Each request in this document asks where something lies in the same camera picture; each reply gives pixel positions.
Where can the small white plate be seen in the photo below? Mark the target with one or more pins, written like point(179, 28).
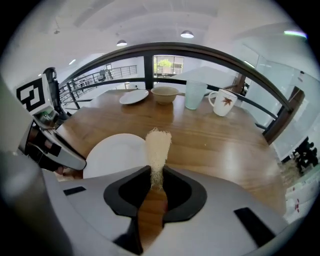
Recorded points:
point(133, 97)

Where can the brown bowl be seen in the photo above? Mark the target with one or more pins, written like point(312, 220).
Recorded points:
point(165, 96)

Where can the white mug with leaf print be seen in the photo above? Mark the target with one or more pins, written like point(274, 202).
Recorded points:
point(225, 103)

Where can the window with green tree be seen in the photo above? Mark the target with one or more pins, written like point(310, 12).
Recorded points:
point(165, 65)

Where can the dark wooden post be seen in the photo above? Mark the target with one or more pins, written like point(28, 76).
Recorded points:
point(285, 117)

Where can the glass partition wall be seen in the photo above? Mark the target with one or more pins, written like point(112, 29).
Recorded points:
point(275, 75)

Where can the white plastic jug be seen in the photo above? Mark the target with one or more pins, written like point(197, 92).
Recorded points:
point(296, 200)

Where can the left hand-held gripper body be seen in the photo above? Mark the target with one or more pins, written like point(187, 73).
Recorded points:
point(32, 95)

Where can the green ribbed glass cup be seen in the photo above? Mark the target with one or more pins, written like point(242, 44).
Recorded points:
point(195, 96)

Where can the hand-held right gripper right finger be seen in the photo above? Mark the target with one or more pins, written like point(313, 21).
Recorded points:
point(187, 200)

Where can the big white plate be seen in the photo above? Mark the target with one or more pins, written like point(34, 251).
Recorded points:
point(115, 155)

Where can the beige sponge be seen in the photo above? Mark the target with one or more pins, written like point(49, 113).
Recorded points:
point(158, 150)

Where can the dome ceiling lamp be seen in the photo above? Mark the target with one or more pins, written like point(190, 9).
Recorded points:
point(187, 34)
point(121, 43)

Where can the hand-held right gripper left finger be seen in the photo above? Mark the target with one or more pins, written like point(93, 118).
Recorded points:
point(120, 197)

